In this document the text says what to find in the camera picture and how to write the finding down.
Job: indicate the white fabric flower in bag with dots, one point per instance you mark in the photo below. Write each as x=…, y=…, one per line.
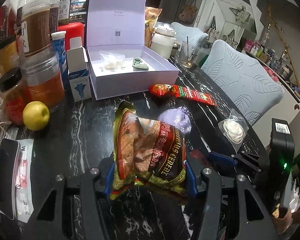
x=232, y=130

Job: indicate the red gold snack packet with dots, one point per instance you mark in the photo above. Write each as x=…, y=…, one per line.
x=161, y=90

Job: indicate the small white blue box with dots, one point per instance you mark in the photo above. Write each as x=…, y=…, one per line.
x=78, y=80

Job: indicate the black pouch pack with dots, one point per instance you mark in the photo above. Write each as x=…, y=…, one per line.
x=79, y=7

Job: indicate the glass cup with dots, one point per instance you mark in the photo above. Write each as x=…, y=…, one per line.
x=187, y=57

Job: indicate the long red sauce packet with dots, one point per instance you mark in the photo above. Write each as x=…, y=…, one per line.
x=195, y=95

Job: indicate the brown hanging bag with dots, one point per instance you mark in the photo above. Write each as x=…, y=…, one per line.
x=187, y=11

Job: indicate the clear jar orange contents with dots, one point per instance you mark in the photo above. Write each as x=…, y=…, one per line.
x=43, y=85

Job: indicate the white ceramic jar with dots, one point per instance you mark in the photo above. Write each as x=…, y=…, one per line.
x=162, y=42

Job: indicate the black rectangular device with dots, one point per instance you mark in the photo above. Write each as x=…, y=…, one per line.
x=7, y=177

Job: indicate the person's right hand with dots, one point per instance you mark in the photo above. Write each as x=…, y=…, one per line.
x=282, y=220

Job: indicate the white tote bag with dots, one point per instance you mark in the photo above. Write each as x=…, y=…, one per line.
x=232, y=39
x=213, y=32

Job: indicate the purple gift box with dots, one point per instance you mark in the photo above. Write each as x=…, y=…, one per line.
x=115, y=17

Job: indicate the black lid jar yellow contents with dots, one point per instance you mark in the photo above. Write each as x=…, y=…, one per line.
x=5, y=55

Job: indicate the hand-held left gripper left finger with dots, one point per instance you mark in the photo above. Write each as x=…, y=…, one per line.
x=109, y=180

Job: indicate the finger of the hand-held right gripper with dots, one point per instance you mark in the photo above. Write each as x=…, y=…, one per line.
x=222, y=158

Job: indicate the dark jar clear lid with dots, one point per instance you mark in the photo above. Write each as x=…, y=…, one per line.
x=27, y=0

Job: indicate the orange snack bag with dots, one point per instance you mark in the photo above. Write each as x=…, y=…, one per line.
x=151, y=20

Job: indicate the brown granule jar white lid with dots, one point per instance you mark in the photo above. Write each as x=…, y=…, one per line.
x=38, y=30

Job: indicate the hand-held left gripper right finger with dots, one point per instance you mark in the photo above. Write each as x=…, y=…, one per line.
x=193, y=182

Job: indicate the pink bow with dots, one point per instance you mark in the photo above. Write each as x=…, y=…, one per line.
x=273, y=73

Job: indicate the yellow apple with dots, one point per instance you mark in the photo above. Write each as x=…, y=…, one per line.
x=36, y=116

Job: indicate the blue tube with white cap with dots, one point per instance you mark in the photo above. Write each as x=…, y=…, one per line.
x=58, y=55

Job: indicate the green box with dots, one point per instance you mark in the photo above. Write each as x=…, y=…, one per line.
x=204, y=58

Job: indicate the clear bag of white pieces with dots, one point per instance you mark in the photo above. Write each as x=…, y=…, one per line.
x=112, y=62

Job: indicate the dark label jar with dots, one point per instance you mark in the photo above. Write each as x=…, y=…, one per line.
x=62, y=5

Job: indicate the jar with red contents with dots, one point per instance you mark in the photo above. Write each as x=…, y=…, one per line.
x=1, y=17

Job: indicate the row of cosmetic bottles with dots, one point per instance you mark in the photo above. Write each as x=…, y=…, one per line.
x=270, y=57

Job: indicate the purple sachet pouch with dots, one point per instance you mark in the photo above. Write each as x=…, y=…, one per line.
x=176, y=120

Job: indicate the metal stirring stick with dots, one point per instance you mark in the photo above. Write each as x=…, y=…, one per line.
x=188, y=48

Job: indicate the dried bamboo branch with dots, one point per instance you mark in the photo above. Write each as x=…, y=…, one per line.
x=286, y=45

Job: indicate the red container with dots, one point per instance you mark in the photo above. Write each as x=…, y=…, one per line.
x=75, y=31

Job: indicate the black lid jar red label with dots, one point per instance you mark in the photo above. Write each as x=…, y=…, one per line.
x=12, y=97

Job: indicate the chair with grey-blue cover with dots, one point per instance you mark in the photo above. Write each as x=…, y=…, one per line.
x=190, y=33

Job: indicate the black phone on packet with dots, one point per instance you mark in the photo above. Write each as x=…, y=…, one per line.
x=25, y=180

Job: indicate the brown cereal packet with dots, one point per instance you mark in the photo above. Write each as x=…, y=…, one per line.
x=145, y=150

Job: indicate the clear glass bottle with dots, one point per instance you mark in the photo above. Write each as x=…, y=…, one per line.
x=265, y=35

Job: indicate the chair with leaf pattern cover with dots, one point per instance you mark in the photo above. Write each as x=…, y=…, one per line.
x=242, y=80

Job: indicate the white sideboard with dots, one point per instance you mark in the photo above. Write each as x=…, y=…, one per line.
x=290, y=110

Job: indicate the green foil packet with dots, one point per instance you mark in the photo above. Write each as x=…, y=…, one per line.
x=140, y=64

